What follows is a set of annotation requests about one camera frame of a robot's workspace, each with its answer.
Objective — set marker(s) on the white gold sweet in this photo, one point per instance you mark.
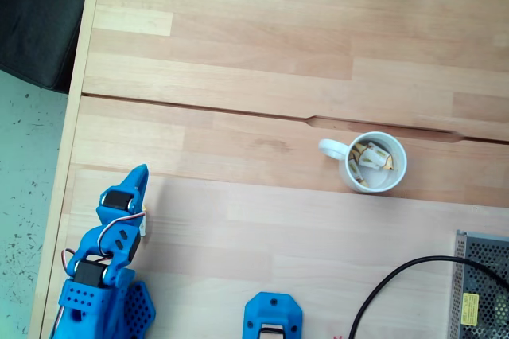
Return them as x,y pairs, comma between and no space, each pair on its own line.
356,174
374,156
144,231

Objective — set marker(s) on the white ceramic mug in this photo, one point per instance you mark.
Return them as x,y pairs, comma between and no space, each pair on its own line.
391,180

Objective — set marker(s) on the light wooden board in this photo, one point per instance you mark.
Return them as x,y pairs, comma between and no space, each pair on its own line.
278,243

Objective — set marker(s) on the black cushion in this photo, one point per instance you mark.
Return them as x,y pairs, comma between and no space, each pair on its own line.
36,16

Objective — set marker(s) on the perforated metal power supply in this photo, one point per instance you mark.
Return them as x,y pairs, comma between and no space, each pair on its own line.
483,295

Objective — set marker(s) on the blue printed post bracket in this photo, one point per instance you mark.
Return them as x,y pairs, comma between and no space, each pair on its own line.
274,313

